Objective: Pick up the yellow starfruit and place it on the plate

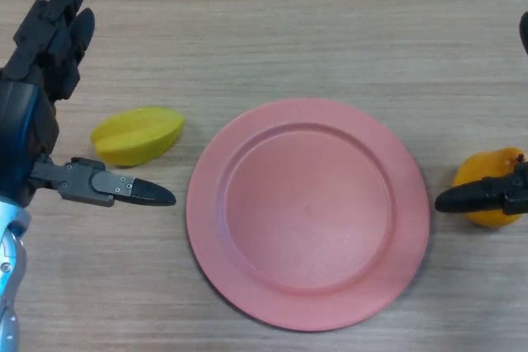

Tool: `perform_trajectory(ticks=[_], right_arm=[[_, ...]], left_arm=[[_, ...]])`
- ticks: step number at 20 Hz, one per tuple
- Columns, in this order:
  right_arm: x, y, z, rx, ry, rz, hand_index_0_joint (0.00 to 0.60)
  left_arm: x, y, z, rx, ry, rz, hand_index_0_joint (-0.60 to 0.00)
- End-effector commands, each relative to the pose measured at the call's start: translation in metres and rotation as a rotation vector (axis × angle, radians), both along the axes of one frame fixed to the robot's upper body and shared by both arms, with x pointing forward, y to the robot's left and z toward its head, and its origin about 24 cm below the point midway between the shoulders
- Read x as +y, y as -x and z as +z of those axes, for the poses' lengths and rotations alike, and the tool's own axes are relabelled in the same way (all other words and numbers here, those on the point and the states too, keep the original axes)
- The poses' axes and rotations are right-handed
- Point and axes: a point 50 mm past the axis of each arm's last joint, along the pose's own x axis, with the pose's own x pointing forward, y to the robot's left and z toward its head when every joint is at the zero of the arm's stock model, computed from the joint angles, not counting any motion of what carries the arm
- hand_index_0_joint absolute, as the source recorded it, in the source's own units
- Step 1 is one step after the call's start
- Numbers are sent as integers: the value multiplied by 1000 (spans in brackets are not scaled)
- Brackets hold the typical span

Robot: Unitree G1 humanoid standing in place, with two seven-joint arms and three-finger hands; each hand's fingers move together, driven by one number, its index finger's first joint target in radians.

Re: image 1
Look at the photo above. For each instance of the yellow starfruit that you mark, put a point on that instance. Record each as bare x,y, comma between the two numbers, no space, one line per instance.
136,133

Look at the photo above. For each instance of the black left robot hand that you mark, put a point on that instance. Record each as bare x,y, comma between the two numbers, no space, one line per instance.
29,121

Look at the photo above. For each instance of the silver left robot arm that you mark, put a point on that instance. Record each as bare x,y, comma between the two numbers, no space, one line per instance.
10,265

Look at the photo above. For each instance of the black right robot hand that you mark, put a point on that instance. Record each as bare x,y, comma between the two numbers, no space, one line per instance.
466,199

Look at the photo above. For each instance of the orange yellow pear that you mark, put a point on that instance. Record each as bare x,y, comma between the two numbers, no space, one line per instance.
474,170

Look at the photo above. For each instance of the pink round plate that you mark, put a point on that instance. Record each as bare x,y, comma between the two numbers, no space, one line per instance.
307,220

